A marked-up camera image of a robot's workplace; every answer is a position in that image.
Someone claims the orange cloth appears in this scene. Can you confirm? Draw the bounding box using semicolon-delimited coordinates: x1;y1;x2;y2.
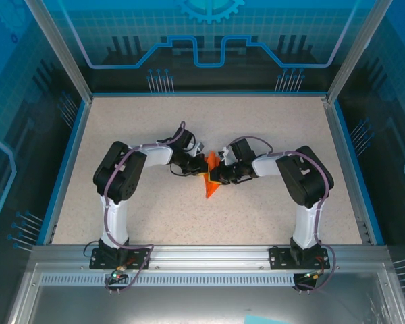
202;151;224;200

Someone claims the aluminium frame post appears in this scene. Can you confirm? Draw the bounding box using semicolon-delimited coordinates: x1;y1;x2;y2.
24;0;95;105
325;0;394;105

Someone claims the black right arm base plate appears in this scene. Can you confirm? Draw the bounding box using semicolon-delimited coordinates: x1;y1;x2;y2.
269;245;331;271

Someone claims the aluminium mounting rail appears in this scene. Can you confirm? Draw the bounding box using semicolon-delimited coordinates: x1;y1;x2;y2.
30;244;392;271

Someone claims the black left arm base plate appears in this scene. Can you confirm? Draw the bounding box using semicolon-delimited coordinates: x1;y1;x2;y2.
89;246;153;271

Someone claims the brushed steel base panel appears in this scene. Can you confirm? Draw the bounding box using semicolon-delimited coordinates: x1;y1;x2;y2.
6;263;405;324

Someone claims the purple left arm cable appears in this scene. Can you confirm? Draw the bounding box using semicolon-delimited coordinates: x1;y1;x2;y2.
102;120;188;294

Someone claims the cable connector with green light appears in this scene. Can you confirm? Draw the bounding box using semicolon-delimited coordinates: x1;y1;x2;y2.
109;265;130;283

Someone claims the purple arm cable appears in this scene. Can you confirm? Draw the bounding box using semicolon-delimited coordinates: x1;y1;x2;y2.
238;135;339;293
102;120;188;294

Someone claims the slotted grey cable duct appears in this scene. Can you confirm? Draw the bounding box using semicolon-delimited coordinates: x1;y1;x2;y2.
39;273;297;288

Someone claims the cable connector with orange wires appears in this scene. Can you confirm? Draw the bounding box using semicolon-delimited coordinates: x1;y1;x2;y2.
302;269;325;281

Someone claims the light blue paper sheet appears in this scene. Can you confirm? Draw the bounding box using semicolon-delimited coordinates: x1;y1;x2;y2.
244;314;285;324

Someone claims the aluminium side rail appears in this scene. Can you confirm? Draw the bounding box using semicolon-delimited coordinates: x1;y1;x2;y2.
42;97;95;246
322;97;373;246

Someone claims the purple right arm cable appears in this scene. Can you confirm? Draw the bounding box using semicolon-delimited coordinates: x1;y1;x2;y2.
238;135;339;293

